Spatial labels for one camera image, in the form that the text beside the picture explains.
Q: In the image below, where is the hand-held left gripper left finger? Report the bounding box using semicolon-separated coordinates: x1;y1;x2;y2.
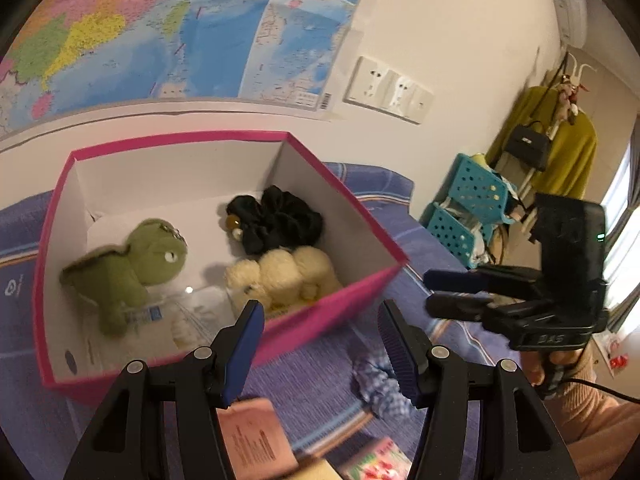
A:
62;300;266;480

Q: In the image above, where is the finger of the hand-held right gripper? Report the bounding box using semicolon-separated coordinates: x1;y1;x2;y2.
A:
425;291;538;328
423;266;546;297

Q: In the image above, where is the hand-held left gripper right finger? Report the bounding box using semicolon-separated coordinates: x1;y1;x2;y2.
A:
377;299;581;480

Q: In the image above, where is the blue checked scrunchie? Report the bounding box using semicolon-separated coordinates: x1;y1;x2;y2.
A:
350;352;416;421

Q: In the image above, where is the clear plastic packet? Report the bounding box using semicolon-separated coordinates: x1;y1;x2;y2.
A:
62;285;246;378

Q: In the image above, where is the pink cardboard box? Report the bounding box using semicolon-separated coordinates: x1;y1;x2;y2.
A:
32;131;411;406

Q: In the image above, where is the small pink packet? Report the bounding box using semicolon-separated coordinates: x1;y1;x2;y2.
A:
216;397;296;480

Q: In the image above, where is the cream plush toy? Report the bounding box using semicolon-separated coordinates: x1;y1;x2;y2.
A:
224;246;343;312

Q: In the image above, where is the pink floral tissue pack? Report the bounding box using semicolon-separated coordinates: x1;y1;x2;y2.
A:
340;436;413;480

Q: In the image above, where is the green plush turtle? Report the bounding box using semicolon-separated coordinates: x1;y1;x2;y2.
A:
59;217;190;337

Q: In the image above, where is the black scrunchie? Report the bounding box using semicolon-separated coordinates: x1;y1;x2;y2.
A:
225;185;325;256

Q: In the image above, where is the person's right hand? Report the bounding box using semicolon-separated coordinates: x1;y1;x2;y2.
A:
520;347;596;401

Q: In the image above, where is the bright window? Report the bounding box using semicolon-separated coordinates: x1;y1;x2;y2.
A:
600;135;640;331

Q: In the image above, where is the yellow coat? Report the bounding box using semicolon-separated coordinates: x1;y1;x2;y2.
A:
485;86;598;201

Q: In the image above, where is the black handbag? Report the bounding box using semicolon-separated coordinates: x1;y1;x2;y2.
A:
501;121;553;172

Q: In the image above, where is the small hanging doll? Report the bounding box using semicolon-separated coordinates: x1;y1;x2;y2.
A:
557;77;583;121

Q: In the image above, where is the white coat rack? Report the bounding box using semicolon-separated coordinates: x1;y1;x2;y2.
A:
545;50;601;136

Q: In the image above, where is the white air conditioner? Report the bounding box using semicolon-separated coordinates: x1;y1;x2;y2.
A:
545;0;591;48

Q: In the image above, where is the black cable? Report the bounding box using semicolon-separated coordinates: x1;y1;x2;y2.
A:
565;380;640;403

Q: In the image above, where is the white wall socket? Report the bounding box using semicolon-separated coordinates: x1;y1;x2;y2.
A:
405;82;435;125
342;56;388;108
382;71;416;116

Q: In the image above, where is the colourful wall map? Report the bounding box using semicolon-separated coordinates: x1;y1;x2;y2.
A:
0;0;376;138

